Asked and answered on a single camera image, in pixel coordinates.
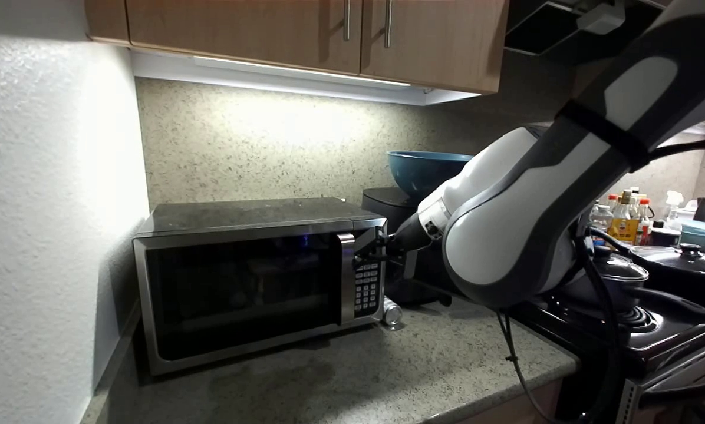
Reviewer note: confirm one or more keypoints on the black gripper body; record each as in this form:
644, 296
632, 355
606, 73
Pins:
408, 237

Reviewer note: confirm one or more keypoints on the large teal bowl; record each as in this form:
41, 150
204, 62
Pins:
418, 174

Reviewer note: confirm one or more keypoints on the stainless steel black microwave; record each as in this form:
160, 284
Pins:
232, 280

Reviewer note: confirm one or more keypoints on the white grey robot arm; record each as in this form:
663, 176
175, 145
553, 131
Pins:
503, 220

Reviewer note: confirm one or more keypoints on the small clear bottle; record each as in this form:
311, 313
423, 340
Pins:
392, 314

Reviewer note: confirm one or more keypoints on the wooden upper cabinets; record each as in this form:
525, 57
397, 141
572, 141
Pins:
430, 43

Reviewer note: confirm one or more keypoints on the yellow oil bottle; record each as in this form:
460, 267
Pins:
624, 222

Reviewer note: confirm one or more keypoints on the black pot with lid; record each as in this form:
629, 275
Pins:
680, 269

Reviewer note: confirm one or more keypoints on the black kitchen stove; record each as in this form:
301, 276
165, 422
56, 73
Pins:
658, 357

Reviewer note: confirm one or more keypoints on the under-cabinet light strip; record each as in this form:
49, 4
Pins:
286, 81

